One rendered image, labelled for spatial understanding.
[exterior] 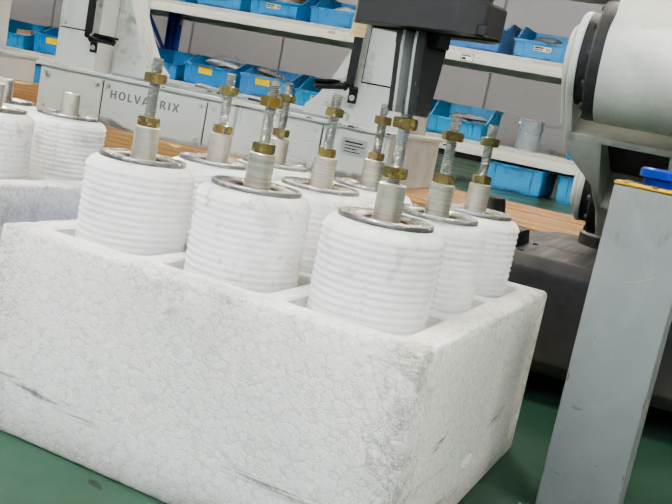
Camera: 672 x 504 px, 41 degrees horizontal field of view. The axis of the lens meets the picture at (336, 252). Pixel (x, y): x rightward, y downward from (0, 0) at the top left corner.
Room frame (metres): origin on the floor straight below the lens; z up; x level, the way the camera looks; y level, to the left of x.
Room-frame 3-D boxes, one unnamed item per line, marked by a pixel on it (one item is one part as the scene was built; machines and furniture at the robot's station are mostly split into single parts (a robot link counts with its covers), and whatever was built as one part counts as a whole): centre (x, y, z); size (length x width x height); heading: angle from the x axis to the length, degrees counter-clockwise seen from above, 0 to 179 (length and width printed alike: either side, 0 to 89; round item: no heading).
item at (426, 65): (0.67, -0.04, 0.37); 0.03 x 0.02 x 0.06; 140
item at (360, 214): (0.68, -0.03, 0.25); 0.08 x 0.08 x 0.01
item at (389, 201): (0.68, -0.03, 0.26); 0.02 x 0.02 x 0.03
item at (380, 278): (0.68, -0.03, 0.16); 0.10 x 0.10 x 0.18
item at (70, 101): (1.11, 0.36, 0.26); 0.02 x 0.02 x 0.03
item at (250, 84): (6.27, 0.62, 0.36); 0.50 x 0.38 x 0.21; 159
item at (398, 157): (0.68, -0.03, 0.31); 0.01 x 0.01 x 0.08
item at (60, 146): (1.11, 0.36, 0.16); 0.10 x 0.10 x 0.18
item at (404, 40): (0.69, -0.02, 0.37); 0.03 x 0.02 x 0.06; 140
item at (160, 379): (0.84, 0.03, 0.09); 0.39 x 0.39 x 0.18; 66
